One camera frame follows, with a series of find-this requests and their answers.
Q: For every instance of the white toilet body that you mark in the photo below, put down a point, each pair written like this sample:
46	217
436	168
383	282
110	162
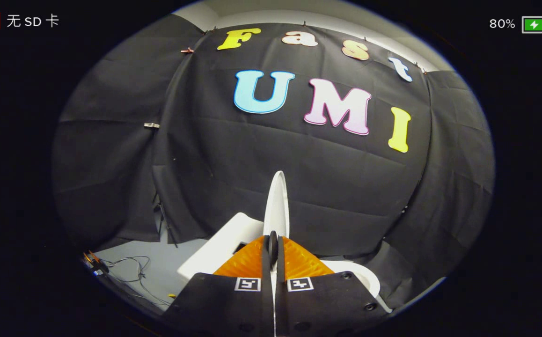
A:
233	238

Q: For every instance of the black toilet lid pull tab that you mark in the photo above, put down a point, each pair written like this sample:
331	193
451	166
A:
273	248

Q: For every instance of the silver cloth clip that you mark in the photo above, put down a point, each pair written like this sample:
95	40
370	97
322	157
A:
151	125

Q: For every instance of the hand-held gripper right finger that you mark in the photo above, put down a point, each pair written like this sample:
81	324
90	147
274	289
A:
322	304

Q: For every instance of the black backdrop cloth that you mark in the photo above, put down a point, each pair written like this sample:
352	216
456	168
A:
336	187

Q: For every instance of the white toilet lid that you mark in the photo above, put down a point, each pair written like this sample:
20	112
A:
276	201

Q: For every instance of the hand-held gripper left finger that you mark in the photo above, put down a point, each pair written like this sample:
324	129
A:
233	304

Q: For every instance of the copper cloth clip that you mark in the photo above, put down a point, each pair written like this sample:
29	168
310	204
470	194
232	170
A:
186	50

